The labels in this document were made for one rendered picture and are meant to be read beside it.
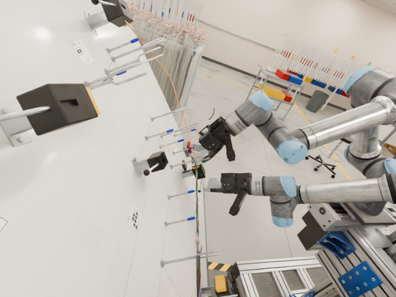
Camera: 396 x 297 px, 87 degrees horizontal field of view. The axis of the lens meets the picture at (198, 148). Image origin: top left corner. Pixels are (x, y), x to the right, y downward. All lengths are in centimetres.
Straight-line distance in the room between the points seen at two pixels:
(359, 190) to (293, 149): 31
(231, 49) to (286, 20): 203
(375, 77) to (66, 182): 92
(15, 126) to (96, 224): 18
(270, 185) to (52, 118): 69
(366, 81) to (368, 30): 903
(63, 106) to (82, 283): 23
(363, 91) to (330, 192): 37
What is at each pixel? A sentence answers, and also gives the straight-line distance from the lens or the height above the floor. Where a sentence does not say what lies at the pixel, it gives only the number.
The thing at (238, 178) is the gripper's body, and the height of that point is 118.
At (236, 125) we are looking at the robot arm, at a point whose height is 139.
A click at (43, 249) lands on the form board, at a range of 32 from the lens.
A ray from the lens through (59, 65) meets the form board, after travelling 44.
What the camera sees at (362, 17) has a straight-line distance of 980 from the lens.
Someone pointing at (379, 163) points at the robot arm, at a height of 136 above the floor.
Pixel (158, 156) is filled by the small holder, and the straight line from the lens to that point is 47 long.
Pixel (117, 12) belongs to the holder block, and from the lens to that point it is 56.
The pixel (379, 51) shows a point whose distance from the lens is 1031.
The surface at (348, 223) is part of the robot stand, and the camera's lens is 123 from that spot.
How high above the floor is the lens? 167
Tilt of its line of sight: 33 degrees down
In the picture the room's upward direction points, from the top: 21 degrees clockwise
